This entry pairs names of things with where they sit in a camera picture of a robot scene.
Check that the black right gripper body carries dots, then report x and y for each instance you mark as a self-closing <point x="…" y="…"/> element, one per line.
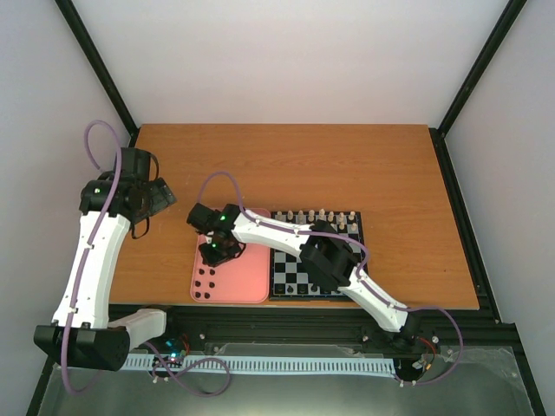
<point x="219" y="253"/>

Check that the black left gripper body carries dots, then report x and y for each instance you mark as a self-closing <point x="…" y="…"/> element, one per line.
<point x="161" y="199"/>

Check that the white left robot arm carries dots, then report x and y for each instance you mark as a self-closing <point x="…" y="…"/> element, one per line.
<point x="80" y="333"/>

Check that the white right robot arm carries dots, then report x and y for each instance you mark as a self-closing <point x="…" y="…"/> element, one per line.
<point x="333" y="261"/>

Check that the black white chess board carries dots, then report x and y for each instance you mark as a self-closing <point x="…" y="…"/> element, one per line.
<point x="288" y="270"/>

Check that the pink plastic tray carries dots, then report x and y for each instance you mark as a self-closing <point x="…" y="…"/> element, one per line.
<point x="245" y="279"/>

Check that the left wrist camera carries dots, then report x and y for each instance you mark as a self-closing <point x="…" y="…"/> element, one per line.
<point x="136" y="164"/>

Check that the black aluminium frame rail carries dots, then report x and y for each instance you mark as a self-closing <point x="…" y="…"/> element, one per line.
<point x="205" y="327"/>

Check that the light blue cable duct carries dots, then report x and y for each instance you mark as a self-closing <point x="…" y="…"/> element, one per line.
<point x="257" y="365"/>

